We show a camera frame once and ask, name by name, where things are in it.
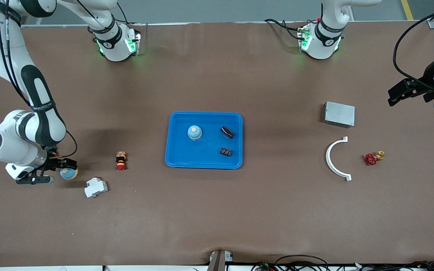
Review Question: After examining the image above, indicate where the blue plastic tray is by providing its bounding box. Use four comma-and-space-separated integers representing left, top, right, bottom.
165, 111, 243, 169

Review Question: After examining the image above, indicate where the white circuit breaker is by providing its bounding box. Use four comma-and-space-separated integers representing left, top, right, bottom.
84, 176, 109, 199

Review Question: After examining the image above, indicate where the grey metal power supply box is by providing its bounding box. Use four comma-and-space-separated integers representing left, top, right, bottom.
323, 101, 356, 129

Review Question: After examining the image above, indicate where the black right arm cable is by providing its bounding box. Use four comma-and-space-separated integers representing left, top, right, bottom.
0, 0, 78, 158

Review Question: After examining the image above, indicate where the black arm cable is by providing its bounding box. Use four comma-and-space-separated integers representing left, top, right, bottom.
392, 0, 434, 90
0, 0, 78, 158

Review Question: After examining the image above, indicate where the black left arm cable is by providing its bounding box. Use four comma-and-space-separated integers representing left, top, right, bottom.
392, 0, 434, 90

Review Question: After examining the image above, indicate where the orange black push button switch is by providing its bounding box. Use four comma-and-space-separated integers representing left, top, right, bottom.
115, 151, 128, 171

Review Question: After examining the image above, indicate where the red handle brass valve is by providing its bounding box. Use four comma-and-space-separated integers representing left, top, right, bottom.
365, 151, 385, 166

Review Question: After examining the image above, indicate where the white curved plastic bracket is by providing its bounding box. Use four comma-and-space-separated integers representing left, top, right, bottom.
325, 136, 352, 182

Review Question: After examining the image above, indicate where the black base cable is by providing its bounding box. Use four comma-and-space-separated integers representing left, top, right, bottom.
104, 2, 142, 27
264, 19, 304, 40

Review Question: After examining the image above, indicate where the black cable bundle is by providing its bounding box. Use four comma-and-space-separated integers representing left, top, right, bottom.
353, 260, 434, 271

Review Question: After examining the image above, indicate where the black cable loop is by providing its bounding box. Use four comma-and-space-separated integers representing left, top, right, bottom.
250, 254, 330, 271

